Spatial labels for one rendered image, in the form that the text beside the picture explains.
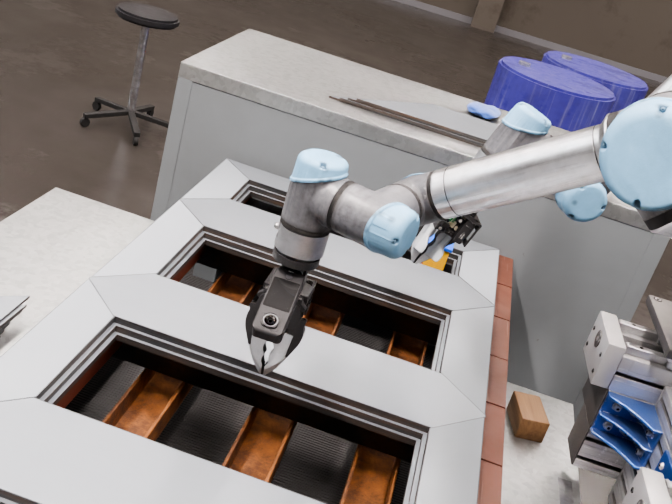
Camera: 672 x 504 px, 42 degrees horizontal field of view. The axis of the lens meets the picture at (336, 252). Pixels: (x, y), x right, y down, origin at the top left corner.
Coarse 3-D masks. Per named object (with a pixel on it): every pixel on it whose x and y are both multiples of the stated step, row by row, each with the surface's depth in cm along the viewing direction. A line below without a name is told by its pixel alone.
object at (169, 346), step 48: (240, 192) 214; (192, 240) 184; (240, 240) 189; (336, 288) 187; (384, 288) 186; (96, 336) 143; (144, 336) 148; (48, 384) 128; (240, 384) 147; (288, 384) 147; (384, 432) 145
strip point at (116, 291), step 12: (108, 276) 160; (120, 276) 161; (132, 276) 162; (144, 276) 163; (96, 288) 155; (108, 288) 156; (120, 288) 157; (132, 288) 158; (108, 300) 153; (120, 300) 154
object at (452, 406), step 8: (440, 384) 157; (448, 384) 158; (440, 392) 155; (448, 392) 155; (456, 392) 156; (440, 400) 152; (448, 400) 153; (456, 400) 154; (464, 400) 154; (440, 408) 150; (448, 408) 151; (456, 408) 152; (464, 408) 152; (440, 416) 148; (448, 416) 149; (456, 416) 149; (464, 416) 150; (432, 424) 145; (440, 424) 146
